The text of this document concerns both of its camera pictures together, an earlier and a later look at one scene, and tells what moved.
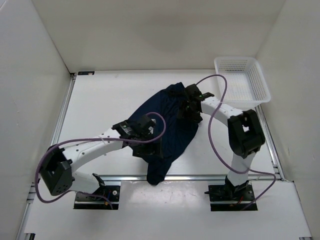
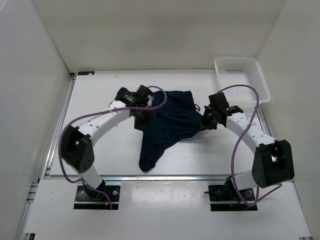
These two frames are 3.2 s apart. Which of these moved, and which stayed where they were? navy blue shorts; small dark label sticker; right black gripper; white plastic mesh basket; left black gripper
Moved: right black gripper; left black gripper; navy blue shorts
Stayed: small dark label sticker; white plastic mesh basket
